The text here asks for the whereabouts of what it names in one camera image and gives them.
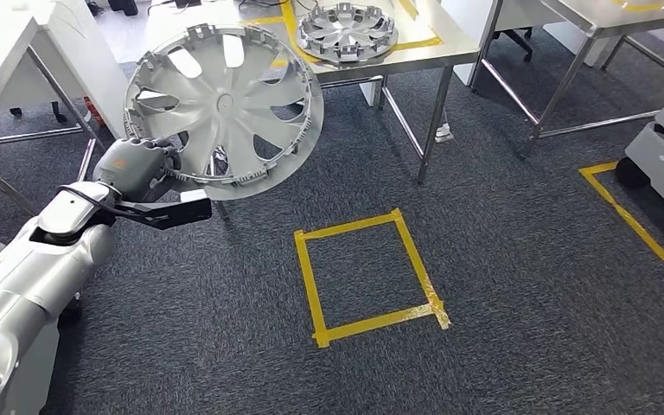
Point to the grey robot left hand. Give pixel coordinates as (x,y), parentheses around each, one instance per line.
(137,169)

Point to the grey plastic wheel hubcap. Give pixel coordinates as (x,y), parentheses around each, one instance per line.
(223,103)
(346,31)

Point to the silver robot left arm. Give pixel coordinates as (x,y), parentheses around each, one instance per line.
(40,269)

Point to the steel top workbench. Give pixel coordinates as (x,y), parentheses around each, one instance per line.
(441,23)

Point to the red fire extinguisher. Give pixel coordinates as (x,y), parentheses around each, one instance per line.
(94,111)

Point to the white desk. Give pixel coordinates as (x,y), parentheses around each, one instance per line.
(88,63)

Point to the black floor box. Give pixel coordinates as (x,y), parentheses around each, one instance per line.
(124,7)

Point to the large yellow tape outline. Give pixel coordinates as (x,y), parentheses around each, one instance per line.
(295,34)

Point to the floor socket box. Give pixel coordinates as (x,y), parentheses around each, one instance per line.
(444,134)

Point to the black chair base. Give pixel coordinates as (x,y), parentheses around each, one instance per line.
(518,43)

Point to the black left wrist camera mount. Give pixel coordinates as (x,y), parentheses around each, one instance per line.
(177,213)

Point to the steel frame table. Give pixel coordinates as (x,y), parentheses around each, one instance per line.
(590,17)

